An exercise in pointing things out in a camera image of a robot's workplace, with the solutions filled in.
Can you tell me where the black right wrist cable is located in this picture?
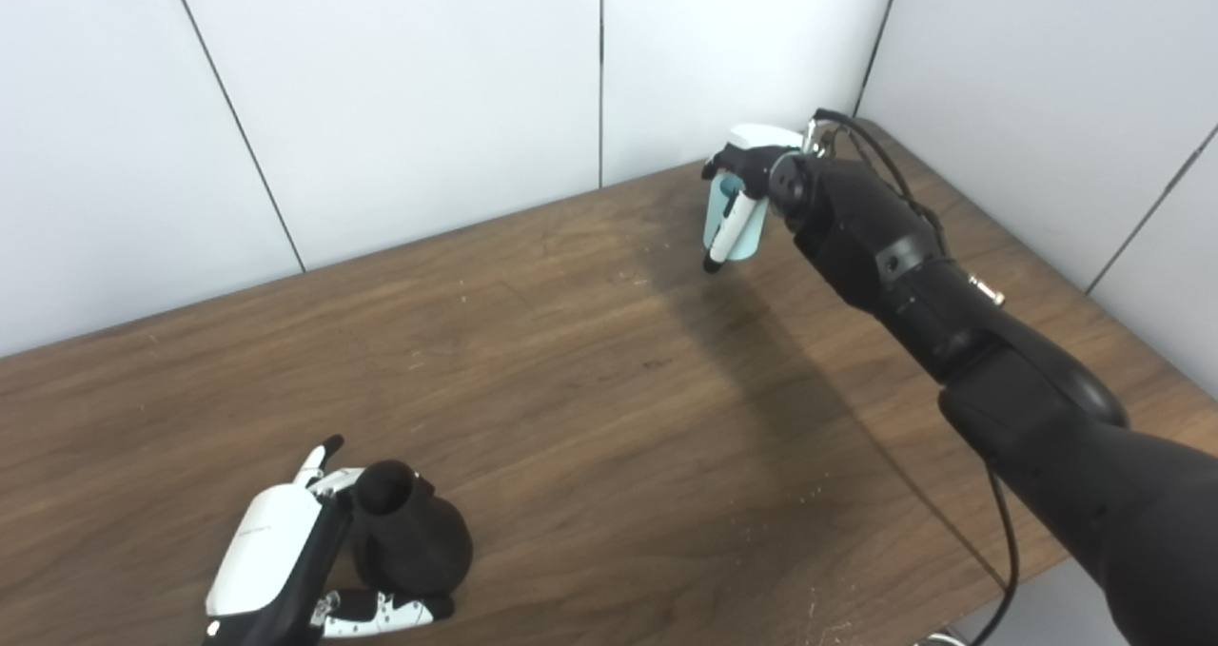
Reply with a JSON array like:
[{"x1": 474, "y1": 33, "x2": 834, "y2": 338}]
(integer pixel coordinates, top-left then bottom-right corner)
[{"x1": 814, "y1": 108, "x2": 1022, "y2": 646}]

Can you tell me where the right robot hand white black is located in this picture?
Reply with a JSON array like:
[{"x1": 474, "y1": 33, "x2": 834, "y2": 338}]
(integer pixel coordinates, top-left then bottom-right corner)
[{"x1": 701, "y1": 125, "x2": 810, "y2": 275}]

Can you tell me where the light blue cup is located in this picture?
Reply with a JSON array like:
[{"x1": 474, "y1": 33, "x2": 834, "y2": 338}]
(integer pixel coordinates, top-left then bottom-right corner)
[{"x1": 703, "y1": 172, "x2": 768, "y2": 263}]

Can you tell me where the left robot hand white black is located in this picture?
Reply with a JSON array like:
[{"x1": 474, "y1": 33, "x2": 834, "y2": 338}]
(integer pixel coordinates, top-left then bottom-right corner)
[{"x1": 202, "y1": 435, "x2": 456, "y2": 646}]

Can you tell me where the black funnel-shaped nozzle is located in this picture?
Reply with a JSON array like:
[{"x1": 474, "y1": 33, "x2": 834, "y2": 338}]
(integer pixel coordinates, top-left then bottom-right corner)
[{"x1": 350, "y1": 460, "x2": 474, "y2": 597}]

